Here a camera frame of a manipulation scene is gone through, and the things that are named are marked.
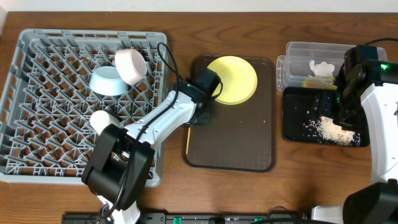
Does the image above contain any wooden chopstick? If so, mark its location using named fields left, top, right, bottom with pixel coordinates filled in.
left=185, top=127, right=191, bottom=155

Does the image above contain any green orange snack wrapper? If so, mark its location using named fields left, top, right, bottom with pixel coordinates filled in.
left=302, top=77, right=337, bottom=90

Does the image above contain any white paper napkin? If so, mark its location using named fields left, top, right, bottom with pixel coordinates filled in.
left=309, top=60, right=335, bottom=78

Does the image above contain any yellow round plate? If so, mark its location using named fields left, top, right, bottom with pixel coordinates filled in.
left=207, top=56, right=257, bottom=105

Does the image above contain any white pink bowl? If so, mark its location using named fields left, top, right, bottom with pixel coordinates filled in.
left=114, top=49, right=147, bottom=85

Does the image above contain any light blue saucer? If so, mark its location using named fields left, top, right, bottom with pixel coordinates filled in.
left=89, top=66, right=129, bottom=96

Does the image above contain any white small cup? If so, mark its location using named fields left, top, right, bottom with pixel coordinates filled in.
left=90, top=110, right=121, bottom=135

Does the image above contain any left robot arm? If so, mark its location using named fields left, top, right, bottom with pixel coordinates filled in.
left=81, top=80, right=223, bottom=223

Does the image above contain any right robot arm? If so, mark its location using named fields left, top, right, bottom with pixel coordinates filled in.
left=311, top=59, right=397, bottom=223

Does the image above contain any black plastic waste tray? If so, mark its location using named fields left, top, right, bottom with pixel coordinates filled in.
left=282, top=87, right=370, bottom=147

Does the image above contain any clear plastic waste bin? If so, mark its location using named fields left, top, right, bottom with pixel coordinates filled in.
left=275, top=41, right=391, bottom=98

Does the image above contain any spilled rice pile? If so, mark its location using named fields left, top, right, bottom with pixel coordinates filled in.
left=303, top=116, right=361, bottom=146

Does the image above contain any dark brown serving tray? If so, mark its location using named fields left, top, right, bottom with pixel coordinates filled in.
left=182, top=57, right=277, bottom=172

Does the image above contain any grey plastic dish rack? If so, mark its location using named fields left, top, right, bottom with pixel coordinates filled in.
left=1, top=29, right=171, bottom=185

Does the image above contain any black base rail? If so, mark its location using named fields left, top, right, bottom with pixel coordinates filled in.
left=61, top=208, right=311, bottom=224

